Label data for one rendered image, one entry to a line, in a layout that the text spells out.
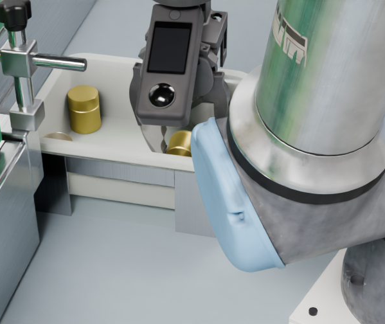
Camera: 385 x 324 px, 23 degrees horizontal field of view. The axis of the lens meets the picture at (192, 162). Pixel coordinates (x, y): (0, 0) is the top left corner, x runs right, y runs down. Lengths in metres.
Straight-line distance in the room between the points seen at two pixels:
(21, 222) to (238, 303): 0.21
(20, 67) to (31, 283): 0.21
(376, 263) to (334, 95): 0.27
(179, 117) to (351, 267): 0.20
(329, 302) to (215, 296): 0.11
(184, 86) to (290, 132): 0.26
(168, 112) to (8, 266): 0.20
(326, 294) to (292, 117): 0.30
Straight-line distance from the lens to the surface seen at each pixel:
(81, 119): 1.04
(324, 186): 0.61
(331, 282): 0.86
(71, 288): 0.90
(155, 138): 0.96
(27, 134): 0.86
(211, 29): 0.92
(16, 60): 0.82
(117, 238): 0.94
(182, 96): 0.83
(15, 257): 0.88
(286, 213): 0.63
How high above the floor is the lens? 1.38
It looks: 38 degrees down
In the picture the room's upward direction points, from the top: straight up
